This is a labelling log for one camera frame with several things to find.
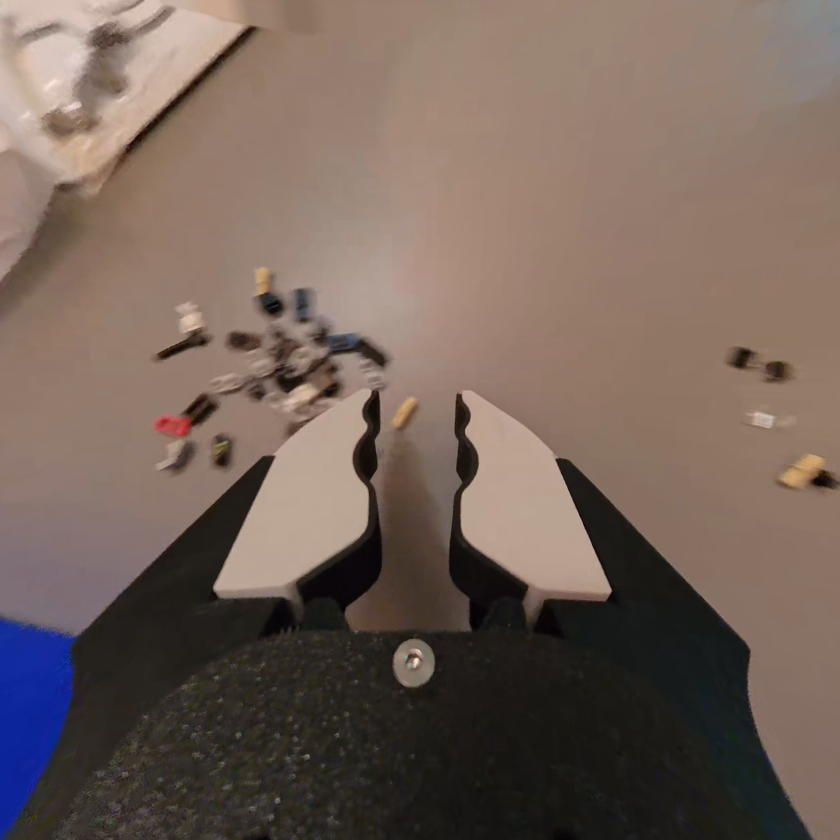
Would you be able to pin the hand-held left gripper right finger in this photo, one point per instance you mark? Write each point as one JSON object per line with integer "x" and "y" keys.
{"x": 525, "y": 518}

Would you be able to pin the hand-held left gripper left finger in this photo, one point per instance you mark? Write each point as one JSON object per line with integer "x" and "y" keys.
{"x": 302, "y": 518}

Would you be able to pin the tan toy pin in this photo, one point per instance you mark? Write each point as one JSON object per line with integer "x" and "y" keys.
{"x": 405, "y": 412}

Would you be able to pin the pile of small toy bricks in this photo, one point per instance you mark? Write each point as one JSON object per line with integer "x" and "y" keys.
{"x": 200, "y": 408}

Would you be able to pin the blue plastic bin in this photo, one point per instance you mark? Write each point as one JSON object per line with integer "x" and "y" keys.
{"x": 33, "y": 722}

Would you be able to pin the grey desk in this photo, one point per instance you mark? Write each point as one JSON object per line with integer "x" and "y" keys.
{"x": 525, "y": 197}

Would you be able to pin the white and wood book stand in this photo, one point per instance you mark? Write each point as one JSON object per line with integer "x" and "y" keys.
{"x": 197, "y": 59}

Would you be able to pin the clear bag of small parts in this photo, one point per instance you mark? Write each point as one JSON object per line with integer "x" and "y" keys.
{"x": 85, "y": 72}

